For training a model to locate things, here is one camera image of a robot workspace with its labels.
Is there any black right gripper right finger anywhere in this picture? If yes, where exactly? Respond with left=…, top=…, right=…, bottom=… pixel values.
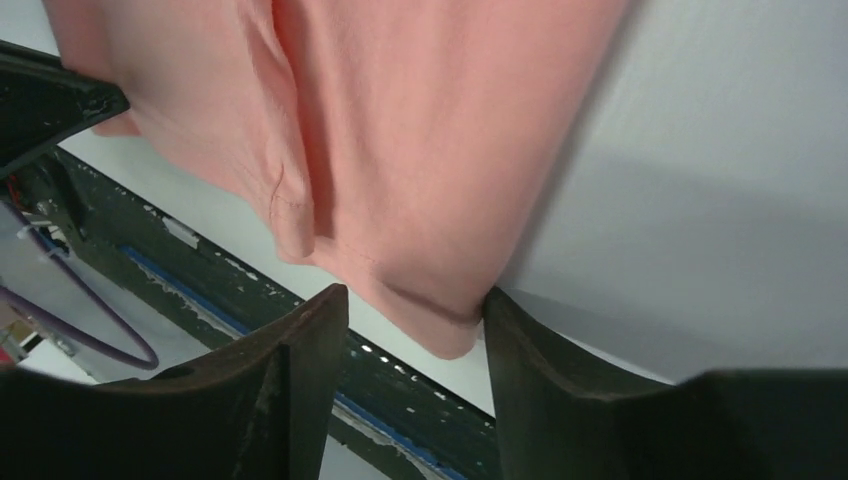
left=483, top=289, right=847, bottom=479

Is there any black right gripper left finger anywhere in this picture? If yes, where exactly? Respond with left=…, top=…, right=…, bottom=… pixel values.
left=1, top=284, right=348, bottom=479

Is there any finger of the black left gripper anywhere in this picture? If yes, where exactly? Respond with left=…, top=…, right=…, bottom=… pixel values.
left=1, top=41, right=130, bottom=179

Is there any pink t shirt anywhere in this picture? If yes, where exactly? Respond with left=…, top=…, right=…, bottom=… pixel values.
left=45, top=1, right=627, bottom=359

